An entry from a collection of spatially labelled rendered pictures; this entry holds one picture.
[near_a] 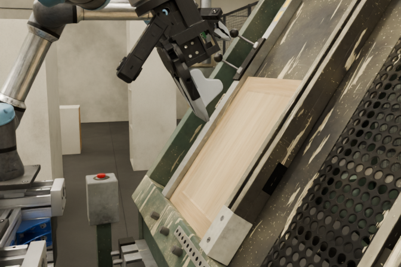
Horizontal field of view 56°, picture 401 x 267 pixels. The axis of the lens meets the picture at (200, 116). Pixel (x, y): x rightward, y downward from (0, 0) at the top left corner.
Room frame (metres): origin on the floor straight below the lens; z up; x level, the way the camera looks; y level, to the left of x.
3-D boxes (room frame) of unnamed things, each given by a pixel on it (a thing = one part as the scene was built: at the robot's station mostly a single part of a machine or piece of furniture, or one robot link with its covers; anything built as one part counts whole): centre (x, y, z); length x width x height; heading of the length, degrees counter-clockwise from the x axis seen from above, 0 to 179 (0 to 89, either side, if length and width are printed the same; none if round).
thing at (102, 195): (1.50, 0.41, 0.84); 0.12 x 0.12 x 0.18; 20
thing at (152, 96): (5.12, 0.68, 1.03); 0.60 x 0.58 x 2.05; 15
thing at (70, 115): (5.85, 2.22, 0.36); 0.58 x 0.45 x 0.72; 105
